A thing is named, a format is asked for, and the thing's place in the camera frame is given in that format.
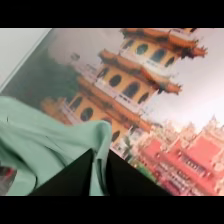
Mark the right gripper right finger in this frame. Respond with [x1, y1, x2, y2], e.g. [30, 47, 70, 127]
[105, 149, 172, 197]

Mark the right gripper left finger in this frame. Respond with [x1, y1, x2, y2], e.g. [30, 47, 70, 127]
[29, 148, 95, 197]

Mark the mint green shirt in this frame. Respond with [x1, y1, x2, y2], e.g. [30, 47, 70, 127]
[0, 95, 113, 197]

